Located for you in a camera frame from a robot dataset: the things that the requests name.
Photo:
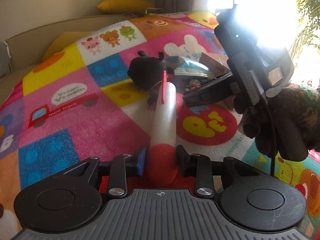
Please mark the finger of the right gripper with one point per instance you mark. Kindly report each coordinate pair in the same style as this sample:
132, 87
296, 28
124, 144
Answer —
211, 92

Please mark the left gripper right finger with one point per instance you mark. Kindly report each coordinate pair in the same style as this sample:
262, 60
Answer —
197, 166

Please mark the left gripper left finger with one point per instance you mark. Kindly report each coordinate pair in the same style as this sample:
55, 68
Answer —
122, 167

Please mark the yellow pillow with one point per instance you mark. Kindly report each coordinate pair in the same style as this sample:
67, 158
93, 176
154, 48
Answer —
124, 6
62, 41

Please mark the small cartoon boy figurine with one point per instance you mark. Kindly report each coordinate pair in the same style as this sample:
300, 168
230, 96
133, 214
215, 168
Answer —
192, 84

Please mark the potted palm plant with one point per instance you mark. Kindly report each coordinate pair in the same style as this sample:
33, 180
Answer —
308, 27

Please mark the pink cardboard box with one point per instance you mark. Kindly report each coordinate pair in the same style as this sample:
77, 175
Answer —
217, 63

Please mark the white foam rocket toy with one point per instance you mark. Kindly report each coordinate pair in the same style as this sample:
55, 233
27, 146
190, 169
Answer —
161, 162

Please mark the black plush toy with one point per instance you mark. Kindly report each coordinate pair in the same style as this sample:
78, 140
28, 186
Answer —
146, 73

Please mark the gloved right hand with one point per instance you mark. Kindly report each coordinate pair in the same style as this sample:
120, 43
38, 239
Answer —
291, 129

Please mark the colourful cartoon play mat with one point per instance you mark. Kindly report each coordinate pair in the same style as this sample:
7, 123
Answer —
81, 103

